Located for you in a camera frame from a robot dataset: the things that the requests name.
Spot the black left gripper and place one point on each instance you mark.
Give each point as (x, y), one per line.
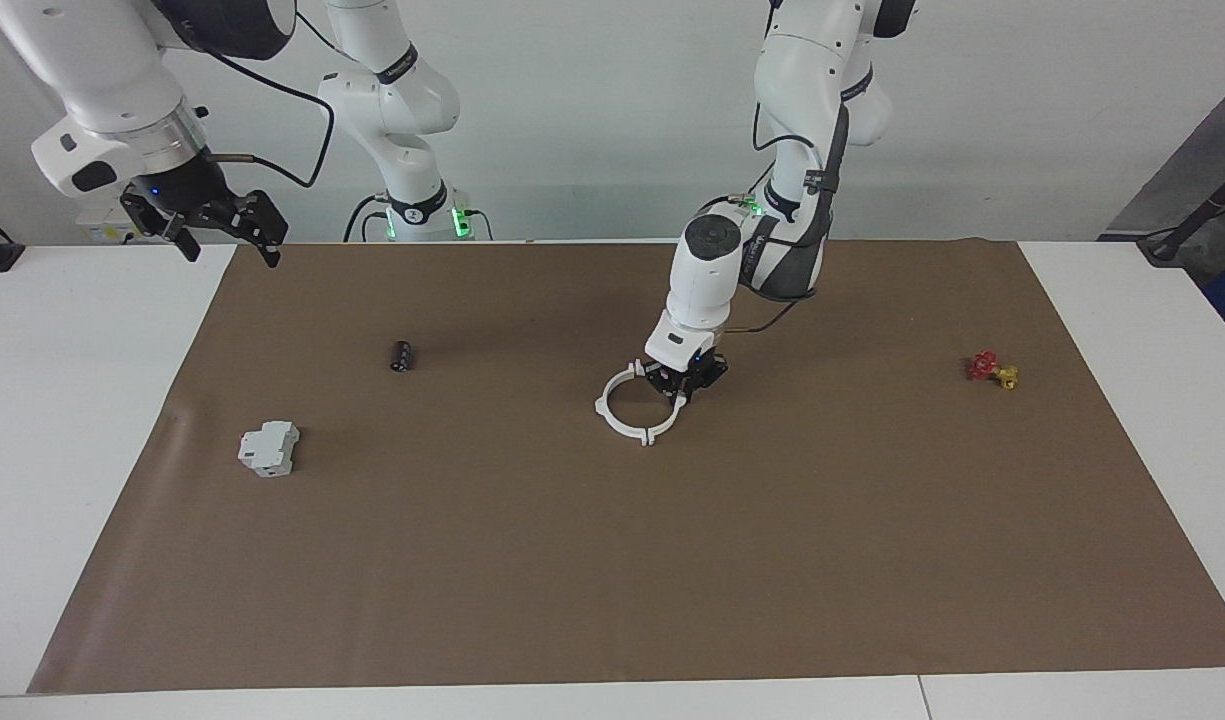
(707, 370)

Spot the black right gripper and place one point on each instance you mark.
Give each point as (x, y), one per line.
(187, 200)

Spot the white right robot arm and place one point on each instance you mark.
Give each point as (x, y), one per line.
(92, 80)

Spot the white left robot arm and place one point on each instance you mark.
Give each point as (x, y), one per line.
(707, 270)

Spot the beige box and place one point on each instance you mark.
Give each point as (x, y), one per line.
(97, 232)

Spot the brown paper table mat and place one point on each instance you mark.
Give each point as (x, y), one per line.
(572, 560)

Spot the small black connector block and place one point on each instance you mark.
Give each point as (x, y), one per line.
(402, 357)

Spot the white circuit breaker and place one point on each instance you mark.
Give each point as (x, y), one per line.
(269, 448)

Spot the brass valve with red handwheel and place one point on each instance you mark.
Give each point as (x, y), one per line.
(984, 365)

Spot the black stand with pole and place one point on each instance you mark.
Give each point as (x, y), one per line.
(1167, 245)

